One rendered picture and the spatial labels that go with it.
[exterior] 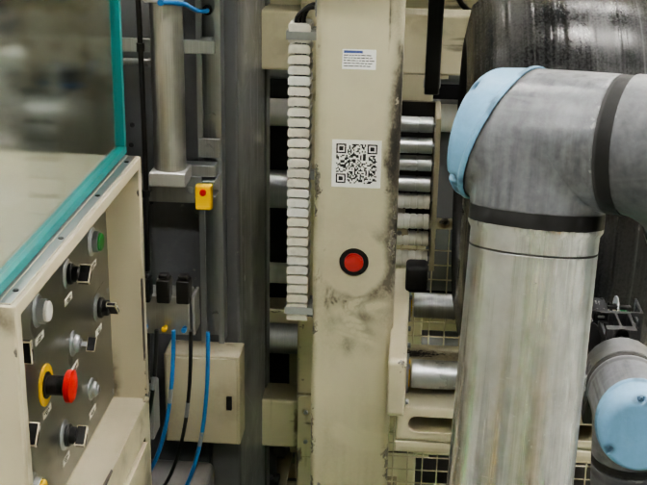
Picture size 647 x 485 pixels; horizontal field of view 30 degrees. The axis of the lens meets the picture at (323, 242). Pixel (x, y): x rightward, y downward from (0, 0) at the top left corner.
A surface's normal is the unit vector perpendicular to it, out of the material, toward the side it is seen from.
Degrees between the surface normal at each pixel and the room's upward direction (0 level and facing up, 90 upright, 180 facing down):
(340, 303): 90
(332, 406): 90
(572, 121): 63
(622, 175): 101
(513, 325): 78
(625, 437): 84
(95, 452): 0
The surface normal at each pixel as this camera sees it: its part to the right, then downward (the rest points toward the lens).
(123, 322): -0.08, 0.33
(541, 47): -0.04, -0.52
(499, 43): -0.69, -0.46
